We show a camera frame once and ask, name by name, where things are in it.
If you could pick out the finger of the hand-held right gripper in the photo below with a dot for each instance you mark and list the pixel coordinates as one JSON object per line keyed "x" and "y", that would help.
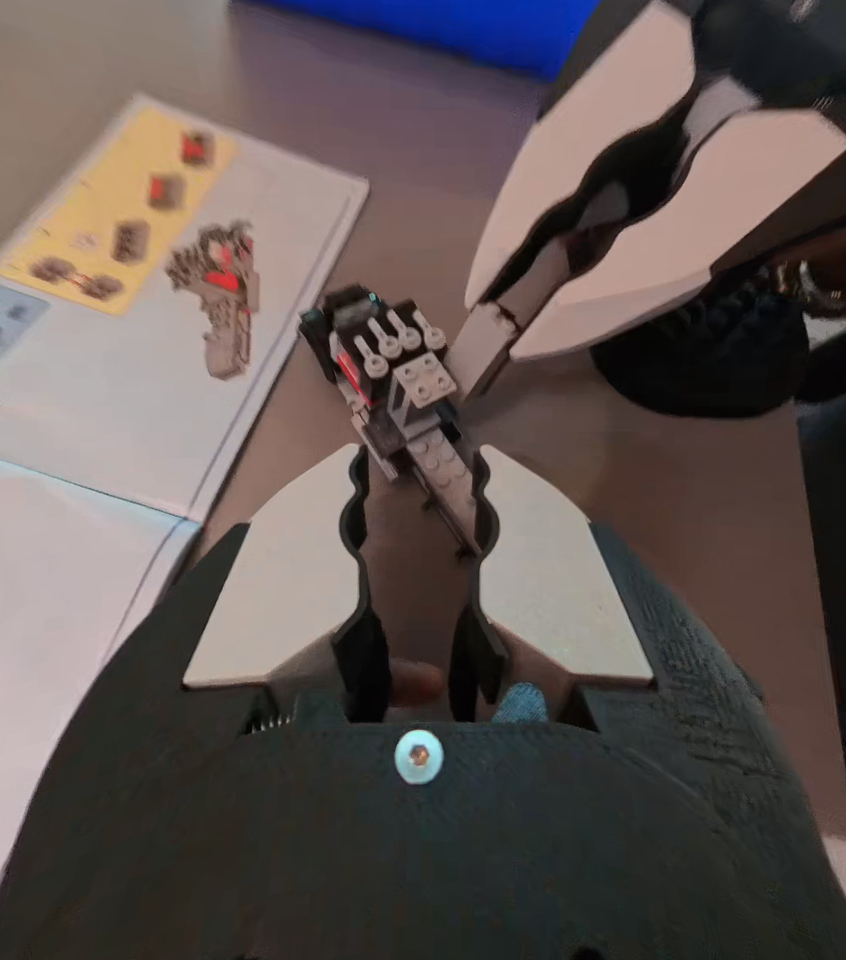
{"x": 730, "y": 195}
{"x": 580, "y": 112}

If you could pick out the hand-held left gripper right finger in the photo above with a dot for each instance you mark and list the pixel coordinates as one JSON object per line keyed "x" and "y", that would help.
{"x": 565, "y": 600}

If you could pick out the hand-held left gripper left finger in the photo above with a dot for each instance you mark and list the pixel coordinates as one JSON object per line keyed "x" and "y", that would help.
{"x": 280, "y": 600}

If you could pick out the light grey brick piece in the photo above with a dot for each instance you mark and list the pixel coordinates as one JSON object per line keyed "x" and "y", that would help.
{"x": 486, "y": 352}

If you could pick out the grey brick truck model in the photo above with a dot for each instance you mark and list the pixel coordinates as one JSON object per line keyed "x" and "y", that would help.
{"x": 408, "y": 375}

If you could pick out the person's left hand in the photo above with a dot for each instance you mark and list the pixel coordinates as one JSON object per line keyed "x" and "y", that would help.
{"x": 415, "y": 682}

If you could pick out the blue plastic bin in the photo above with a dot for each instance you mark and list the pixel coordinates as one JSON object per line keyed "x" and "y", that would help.
{"x": 430, "y": 30}

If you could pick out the open instruction booklet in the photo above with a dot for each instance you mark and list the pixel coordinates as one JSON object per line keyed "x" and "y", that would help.
{"x": 130, "y": 420}

